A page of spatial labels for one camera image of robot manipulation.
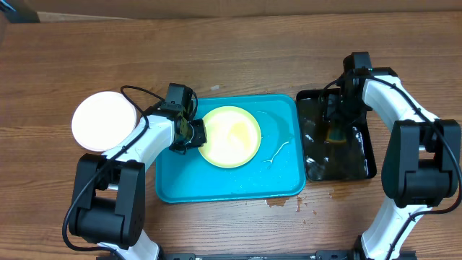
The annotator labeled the green yellow sponge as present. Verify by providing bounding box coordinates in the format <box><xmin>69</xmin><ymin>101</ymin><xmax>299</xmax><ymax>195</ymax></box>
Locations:
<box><xmin>326</xmin><ymin>124</ymin><xmax>347</xmax><ymax>143</ymax></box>

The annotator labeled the yellow plate with smear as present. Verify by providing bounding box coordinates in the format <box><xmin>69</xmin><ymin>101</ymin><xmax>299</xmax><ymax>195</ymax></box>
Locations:
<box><xmin>199</xmin><ymin>106</ymin><xmax>261</xmax><ymax>168</ymax></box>

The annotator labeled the white plate with red smear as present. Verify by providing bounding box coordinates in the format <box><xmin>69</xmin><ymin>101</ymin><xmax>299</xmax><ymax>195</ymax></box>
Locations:
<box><xmin>71</xmin><ymin>91</ymin><xmax>137</xmax><ymax>152</ymax></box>

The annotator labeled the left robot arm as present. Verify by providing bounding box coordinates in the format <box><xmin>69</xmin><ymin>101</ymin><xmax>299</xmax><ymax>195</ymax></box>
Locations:
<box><xmin>62</xmin><ymin>83</ymin><xmax>206</xmax><ymax>259</ymax></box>

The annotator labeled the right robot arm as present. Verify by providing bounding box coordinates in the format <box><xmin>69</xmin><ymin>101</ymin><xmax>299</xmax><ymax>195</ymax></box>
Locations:
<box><xmin>321</xmin><ymin>52</ymin><xmax>461</xmax><ymax>259</ymax></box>

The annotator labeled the black water tray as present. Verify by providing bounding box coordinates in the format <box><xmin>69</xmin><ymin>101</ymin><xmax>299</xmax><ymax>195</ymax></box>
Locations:
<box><xmin>296</xmin><ymin>90</ymin><xmax>378</xmax><ymax>181</ymax></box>

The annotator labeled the teal plastic tray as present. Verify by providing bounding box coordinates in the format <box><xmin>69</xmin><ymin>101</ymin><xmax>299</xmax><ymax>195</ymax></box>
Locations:
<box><xmin>155</xmin><ymin>94</ymin><xmax>306</xmax><ymax>203</ymax></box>

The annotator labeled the dark object top-left corner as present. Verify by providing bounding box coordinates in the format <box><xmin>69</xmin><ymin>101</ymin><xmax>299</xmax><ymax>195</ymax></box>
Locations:
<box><xmin>1</xmin><ymin>0</ymin><xmax>40</xmax><ymax>23</ymax></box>

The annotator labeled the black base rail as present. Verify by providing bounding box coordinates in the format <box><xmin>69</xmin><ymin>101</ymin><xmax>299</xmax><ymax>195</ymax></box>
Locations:
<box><xmin>96</xmin><ymin>248</ymin><xmax>416</xmax><ymax>260</ymax></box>

